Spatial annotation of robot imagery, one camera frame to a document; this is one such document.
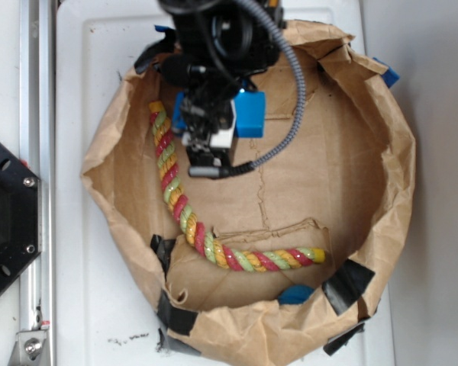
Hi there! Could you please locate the metal corner bracket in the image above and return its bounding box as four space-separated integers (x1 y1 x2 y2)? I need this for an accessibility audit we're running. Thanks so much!
8 330 51 366

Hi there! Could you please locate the blue tape strip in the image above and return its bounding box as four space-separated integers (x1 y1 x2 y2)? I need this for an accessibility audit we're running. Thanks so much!
373 57 400 88

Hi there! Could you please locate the aluminium extrusion rail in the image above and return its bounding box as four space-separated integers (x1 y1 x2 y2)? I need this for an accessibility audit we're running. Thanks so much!
19 1 58 365

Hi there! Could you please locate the grey braided cable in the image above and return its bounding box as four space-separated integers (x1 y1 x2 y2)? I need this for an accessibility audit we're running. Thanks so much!
189 0 305 179

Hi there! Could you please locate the blue rectangular block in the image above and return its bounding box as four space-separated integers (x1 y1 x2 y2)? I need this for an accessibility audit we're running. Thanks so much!
172 88 266 138

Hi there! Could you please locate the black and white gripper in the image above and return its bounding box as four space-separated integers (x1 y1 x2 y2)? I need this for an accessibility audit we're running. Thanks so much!
158 0 285 100

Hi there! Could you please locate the brown paper bag bin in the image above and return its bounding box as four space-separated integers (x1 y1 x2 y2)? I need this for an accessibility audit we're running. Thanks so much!
79 18 417 366

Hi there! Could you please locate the multicolour twisted rope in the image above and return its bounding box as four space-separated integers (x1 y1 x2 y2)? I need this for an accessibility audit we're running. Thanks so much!
148 101 326 273

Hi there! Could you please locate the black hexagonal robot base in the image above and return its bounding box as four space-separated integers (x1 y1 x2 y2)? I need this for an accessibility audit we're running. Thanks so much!
0 143 40 296

